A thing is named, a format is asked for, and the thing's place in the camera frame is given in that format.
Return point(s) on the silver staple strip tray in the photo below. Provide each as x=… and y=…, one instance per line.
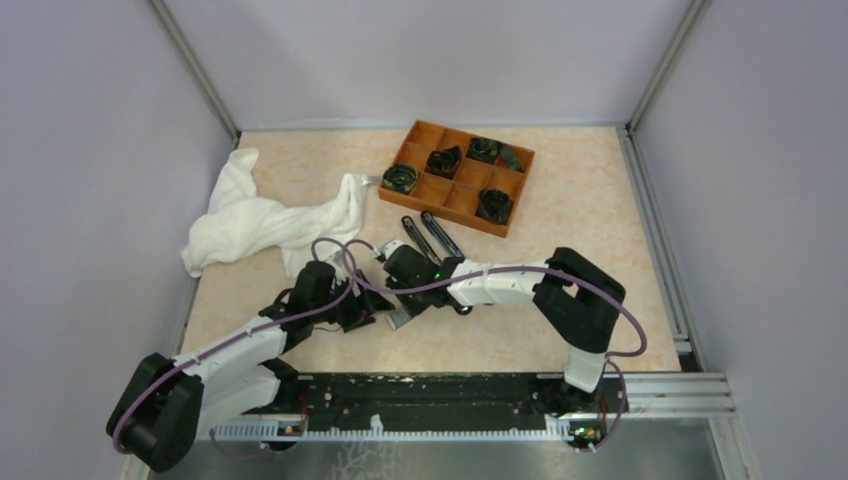
x=397, y=319

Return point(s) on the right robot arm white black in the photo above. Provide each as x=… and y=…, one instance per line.
x=578, y=299

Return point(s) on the aluminium frame rail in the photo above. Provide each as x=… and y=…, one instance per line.
x=650, y=396

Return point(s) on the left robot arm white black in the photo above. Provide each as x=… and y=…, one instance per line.
x=218, y=371

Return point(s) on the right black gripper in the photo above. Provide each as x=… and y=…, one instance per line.
x=412, y=309

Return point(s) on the dark rolled tape green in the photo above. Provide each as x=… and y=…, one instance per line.
x=400, y=178

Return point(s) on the black rolled tape red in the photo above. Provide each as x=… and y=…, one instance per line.
x=444, y=163

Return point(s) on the orange compartment tray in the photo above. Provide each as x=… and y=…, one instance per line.
x=456, y=200

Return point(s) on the dark rolled tape top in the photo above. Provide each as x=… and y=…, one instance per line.
x=489, y=151

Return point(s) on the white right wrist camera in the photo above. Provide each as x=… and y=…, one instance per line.
x=385, y=251

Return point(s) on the white crumpled towel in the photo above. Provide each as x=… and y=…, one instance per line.
x=240, y=223

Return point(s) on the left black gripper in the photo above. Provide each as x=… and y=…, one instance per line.
x=362, y=307

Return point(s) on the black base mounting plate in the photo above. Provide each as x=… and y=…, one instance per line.
x=406, y=403

